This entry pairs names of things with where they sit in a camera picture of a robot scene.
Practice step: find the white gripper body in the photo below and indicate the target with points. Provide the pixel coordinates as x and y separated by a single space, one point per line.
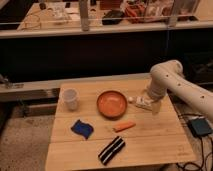
156 106

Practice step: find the white plastic bottle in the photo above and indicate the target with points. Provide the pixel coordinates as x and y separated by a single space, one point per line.
140 102

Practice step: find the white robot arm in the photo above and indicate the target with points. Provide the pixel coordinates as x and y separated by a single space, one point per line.
168 76

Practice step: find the orange carrot piece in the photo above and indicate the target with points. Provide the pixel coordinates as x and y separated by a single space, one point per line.
123 126

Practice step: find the orange bowl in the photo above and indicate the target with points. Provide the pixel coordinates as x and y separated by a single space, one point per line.
111 104

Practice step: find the black power box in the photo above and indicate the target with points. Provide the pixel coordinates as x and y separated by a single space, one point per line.
199 127

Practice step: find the black white striped cloth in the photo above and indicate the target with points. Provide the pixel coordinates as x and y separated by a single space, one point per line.
109 151

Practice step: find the blue cloth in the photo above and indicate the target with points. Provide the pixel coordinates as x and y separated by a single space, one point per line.
83 129

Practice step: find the translucent plastic cup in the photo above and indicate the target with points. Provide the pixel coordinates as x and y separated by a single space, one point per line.
70 99

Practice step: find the orange red bag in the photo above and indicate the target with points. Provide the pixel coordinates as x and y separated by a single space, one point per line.
135 13

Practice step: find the black bag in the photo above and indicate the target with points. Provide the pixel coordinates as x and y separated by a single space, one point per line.
112 17

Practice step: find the grey metal post right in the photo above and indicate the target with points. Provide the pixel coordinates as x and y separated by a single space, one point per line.
172 20

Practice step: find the grey metal post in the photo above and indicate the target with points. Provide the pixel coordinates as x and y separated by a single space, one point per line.
83 9
172 20

